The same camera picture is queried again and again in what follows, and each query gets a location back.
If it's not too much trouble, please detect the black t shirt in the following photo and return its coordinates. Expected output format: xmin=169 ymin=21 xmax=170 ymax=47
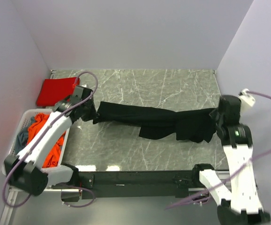
xmin=93 ymin=101 xmax=216 ymax=143

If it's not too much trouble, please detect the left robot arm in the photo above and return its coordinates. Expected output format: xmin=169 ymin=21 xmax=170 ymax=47
xmin=4 ymin=85 xmax=98 ymax=196

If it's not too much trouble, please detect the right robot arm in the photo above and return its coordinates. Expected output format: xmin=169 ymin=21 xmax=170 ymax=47
xmin=191 ymin=93 xmax=271 ymax=225

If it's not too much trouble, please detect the folded red t shirt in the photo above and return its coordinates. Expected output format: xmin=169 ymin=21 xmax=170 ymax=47
xmin=36 ymin=77 xmax=80 ymax=107

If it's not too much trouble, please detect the orange t shirt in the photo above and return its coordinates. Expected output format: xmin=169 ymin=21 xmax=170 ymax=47
xmin=27 ymin=112 xmax=67 ymax=168

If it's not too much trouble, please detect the white plastic laundry basket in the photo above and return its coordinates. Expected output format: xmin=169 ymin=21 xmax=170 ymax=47
xmin=7 ymin=108 xmax=70 ymax=166

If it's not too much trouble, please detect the grey blue t shirt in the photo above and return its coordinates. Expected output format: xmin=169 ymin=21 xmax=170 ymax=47
xmin=14 ymin=117 xmax=36 ymax=154

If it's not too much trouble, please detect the black base beam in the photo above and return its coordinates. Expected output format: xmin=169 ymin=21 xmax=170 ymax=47
xmin=79 ymin=170 xmax=197 ymax=198

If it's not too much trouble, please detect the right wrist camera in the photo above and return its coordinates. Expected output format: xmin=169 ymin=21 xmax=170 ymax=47
xmin=238 ymin=89 xmax=256 ymax=108

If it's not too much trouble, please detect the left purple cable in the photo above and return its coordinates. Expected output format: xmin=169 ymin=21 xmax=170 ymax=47
xmin=1 ymin=71 xmax=98 ymax=208

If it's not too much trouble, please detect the purple cable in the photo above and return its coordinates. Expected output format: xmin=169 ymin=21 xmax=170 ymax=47
xmin=1 ymin=71 xmax=98 ymax=208
xmin=165 ymin=91 xmax=271 ymax=210

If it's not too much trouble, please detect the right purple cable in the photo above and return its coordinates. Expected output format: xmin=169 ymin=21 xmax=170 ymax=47
xmin=165 ymin=91 xmax=271 ymax=210

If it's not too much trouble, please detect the aluminium frame rail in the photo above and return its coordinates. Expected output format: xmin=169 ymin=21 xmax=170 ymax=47
xmin=0 ymin=185 xmax=80 ymax=225

